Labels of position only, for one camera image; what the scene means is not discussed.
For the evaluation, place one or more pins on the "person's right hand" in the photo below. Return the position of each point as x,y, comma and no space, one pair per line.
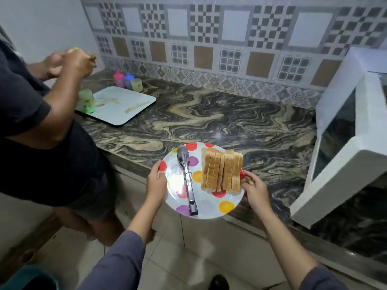
257,193

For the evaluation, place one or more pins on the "person's left hand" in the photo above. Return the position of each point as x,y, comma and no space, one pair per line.
155,187

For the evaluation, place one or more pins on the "person's right thumb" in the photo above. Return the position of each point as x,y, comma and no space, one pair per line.
246,186

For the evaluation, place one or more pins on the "person's left thumb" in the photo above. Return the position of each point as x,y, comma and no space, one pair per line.
160,170

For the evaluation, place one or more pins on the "white polka dot plate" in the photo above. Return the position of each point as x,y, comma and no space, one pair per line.
205,205

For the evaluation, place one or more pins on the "person's right forearm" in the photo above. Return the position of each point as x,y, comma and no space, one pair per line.
290,253

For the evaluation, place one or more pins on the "person's left forearm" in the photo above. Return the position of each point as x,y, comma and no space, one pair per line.
127,256

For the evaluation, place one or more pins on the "metal kitchen tongs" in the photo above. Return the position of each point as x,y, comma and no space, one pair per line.
186,178

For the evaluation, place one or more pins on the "row of bread slices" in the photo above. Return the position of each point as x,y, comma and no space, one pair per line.
220,172

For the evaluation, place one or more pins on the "white rectangular tray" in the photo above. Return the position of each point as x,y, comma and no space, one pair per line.
127,105

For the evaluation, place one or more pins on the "yellow plastic cup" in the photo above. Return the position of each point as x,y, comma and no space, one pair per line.
137,85

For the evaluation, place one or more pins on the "blue plastic bottle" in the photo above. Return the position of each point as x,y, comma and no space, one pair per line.
128,81

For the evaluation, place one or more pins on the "pink plastic bottle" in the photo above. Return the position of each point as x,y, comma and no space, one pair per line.
119,80

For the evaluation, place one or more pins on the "black shoe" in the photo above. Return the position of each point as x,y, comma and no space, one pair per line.
219,283

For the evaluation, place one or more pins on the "green plastic cup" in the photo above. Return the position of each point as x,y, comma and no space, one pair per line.
86,99

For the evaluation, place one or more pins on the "white microwave door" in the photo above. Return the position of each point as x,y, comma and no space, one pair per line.
347,166

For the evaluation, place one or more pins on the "white microwave oven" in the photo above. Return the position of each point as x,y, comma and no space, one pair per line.
347,72

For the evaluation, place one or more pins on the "teal plastic bin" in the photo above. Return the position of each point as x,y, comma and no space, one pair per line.
28,279

